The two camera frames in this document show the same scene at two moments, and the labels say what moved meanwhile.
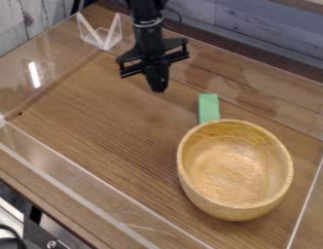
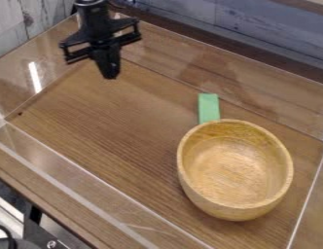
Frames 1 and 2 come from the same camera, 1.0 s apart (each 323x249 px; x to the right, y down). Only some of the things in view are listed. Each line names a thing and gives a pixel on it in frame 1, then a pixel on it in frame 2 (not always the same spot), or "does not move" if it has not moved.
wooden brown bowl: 234,168 does not move
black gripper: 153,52 → 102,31
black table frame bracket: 36,237 does not move
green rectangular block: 207,108 does not move
